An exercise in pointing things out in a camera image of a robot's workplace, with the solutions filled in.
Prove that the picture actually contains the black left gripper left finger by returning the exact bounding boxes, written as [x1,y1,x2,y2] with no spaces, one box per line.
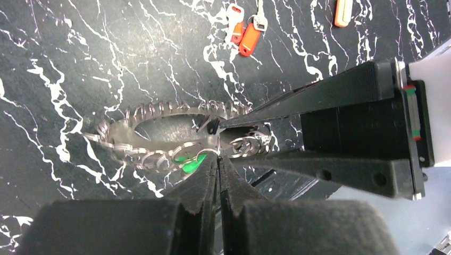
[168,154,218,254]

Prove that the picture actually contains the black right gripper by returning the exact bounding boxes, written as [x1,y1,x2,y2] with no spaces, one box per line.
[220,61,435,200]

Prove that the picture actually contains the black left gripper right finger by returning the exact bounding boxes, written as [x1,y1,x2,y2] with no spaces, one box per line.
[219,157,267,254]

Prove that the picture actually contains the green key tag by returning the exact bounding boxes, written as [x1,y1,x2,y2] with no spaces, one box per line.
[181,154,206,174]

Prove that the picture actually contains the metal oval keyring holder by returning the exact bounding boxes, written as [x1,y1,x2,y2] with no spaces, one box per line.
[85,100,272,174]

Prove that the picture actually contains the orange capped tube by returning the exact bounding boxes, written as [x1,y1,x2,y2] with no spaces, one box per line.
[334,0,354,28]

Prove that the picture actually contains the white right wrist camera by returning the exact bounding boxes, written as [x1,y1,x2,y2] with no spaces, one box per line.
[408,49,450,167]

